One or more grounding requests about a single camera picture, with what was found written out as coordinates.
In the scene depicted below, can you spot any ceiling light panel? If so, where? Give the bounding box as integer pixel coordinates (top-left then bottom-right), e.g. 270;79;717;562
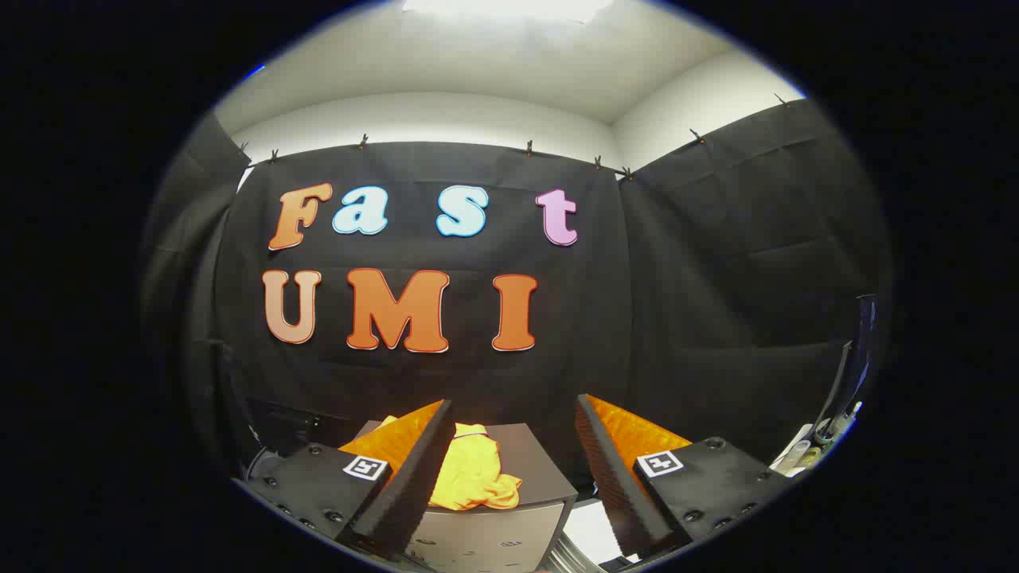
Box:
402;0;615;25

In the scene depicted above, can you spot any yellow shirt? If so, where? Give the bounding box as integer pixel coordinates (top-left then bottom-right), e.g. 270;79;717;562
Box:
374;415;524;512

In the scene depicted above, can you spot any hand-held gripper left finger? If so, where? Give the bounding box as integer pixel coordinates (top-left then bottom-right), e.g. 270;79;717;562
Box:
235;398;456;562

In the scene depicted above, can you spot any grey cabinet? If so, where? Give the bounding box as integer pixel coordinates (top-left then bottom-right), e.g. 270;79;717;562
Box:
350;422;580;573

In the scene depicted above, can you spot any white plastic item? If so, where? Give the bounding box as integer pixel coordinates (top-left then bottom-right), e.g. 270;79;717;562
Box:
768;402;862;478

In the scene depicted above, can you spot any dark upright stand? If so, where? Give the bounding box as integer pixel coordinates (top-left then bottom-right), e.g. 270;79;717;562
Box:
812;293;880;446

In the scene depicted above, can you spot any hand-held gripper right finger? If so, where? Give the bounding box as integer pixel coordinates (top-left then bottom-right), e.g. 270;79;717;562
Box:
575;393;793;558

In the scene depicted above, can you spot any dark washing machine lid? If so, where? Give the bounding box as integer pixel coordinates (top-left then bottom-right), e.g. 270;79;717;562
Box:
247;396;359;461

